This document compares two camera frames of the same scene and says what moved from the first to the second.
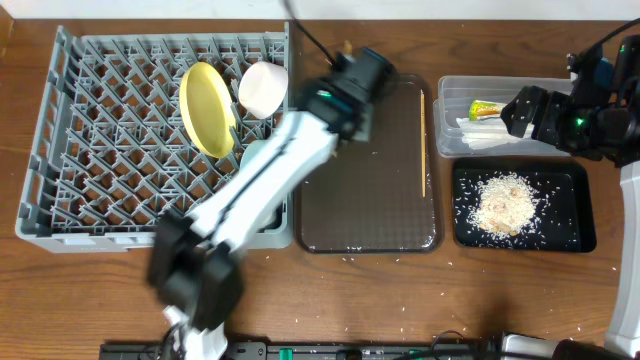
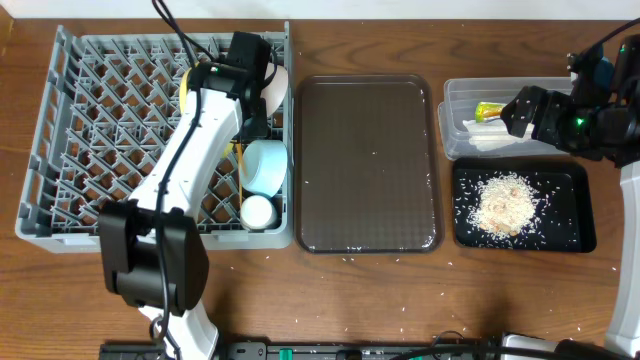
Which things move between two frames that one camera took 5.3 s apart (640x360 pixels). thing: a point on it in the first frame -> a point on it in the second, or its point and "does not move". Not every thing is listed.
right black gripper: [553, 105] does not move
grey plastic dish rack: [132, 127] does not move
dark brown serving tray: [384, 195] does not move
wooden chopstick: [348, 48] -> [240, 170]
